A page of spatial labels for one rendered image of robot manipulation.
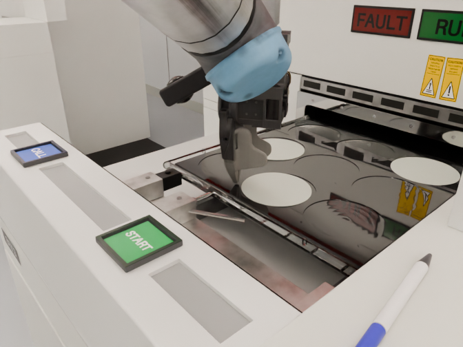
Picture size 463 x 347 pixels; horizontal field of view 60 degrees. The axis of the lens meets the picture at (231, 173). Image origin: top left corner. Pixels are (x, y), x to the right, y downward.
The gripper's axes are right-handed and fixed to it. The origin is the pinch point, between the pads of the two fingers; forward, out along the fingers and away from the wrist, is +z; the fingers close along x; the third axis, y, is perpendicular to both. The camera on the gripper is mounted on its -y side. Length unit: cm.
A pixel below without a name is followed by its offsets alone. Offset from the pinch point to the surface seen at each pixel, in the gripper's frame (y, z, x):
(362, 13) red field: 17.0, -19.4, 32.2
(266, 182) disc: 4.9, 1.5, 1.5
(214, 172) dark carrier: -3.5, 1.7, 3.0
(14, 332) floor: -90, 92, 33
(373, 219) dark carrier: 19.6, 1.7, -5.1
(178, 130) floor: -107, 92, 247
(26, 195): -18.3, -4.3, -19.0
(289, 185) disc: 8.4, 1.6, 1.3
